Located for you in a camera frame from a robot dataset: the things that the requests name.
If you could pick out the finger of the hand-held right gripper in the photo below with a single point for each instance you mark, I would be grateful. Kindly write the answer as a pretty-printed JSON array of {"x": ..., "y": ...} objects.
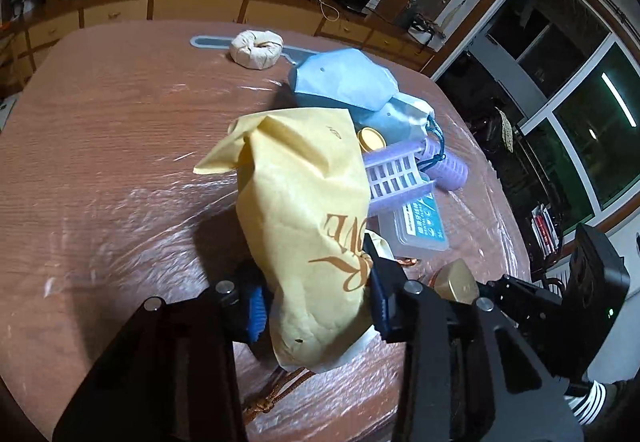
[{"x": 522, "y": 296}]

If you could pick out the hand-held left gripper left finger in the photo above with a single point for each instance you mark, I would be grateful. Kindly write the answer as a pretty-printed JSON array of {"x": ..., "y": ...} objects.
[{"x": 256, "y": 313}]

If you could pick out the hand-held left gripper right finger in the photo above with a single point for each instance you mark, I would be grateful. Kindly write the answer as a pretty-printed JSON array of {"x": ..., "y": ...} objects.
[{"x": 380, "y": 308}]

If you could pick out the yellow paper bag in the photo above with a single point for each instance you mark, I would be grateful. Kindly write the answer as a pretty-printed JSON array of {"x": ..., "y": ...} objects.
[{"x": 300, "y": 222}]

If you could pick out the person's right forearm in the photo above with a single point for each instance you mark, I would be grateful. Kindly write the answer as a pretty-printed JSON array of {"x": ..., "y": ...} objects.
[{"x": 592, "y": 403}]

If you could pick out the gold cap bottle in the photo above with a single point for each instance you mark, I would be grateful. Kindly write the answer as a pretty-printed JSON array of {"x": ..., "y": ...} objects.
[{"x": 457, "y": 283}]

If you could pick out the row of books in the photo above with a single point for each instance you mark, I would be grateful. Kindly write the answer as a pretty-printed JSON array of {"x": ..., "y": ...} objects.
[{"x": 544, "y": 229}]

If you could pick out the clear plastic box blue label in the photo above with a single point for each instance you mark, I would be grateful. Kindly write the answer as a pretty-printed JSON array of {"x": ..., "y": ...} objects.
[{"x": 410, "y": 237}]

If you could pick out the speckled cloth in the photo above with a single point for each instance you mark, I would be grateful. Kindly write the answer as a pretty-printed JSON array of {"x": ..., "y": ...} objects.
[{"x": 507, "y": 131}]

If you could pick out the yellow jar lid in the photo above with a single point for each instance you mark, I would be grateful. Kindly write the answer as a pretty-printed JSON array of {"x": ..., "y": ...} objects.
[{"x": 371, "y": 137}]

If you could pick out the large window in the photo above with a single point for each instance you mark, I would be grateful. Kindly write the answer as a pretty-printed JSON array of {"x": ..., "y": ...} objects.
[{"x": 575, "y": 86}]

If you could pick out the blue face mask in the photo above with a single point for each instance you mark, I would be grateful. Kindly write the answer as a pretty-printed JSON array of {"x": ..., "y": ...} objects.
[{"x": 340, "y": 76}]

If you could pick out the wooden sideboard cabinet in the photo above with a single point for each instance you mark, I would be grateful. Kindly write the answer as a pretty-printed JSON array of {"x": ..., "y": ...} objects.
[{"x": 200, "y": 6}]

